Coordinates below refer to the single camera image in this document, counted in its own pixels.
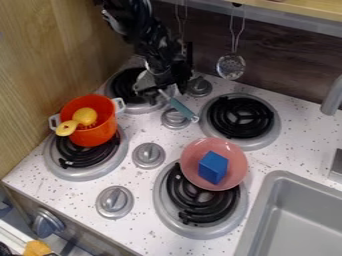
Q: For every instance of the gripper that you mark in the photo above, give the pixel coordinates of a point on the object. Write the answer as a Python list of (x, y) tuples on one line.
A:
[(171, 68)]

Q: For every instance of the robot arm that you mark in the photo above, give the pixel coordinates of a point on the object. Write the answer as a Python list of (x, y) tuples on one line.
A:
[(138, 23)]

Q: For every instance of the silver slotted spoon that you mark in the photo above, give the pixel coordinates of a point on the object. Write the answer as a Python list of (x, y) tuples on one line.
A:
[(230, 66)]

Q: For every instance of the yellow toy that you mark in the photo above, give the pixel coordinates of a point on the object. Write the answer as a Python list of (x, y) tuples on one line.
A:
[(83, 116)]

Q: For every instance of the pink plate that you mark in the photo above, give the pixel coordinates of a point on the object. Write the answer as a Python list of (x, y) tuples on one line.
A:
[(196, 166)]

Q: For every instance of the blue block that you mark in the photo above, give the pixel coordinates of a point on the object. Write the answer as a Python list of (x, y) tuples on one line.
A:
[(213, 166)]

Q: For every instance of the wooden shelf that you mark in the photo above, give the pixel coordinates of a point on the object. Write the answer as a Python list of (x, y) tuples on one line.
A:
[(285, 11)]

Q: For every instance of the toy stove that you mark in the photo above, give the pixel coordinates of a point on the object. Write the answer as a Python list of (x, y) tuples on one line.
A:
[(200, 200)]

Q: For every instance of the tap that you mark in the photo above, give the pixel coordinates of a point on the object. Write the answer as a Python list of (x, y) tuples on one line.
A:
[(333, 96)]

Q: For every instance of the toy sink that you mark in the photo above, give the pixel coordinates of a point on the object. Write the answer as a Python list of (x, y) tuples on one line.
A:
[(294, 220)]

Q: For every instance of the yellow tool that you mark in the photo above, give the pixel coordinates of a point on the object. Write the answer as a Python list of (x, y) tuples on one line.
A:
[(36, 249)]

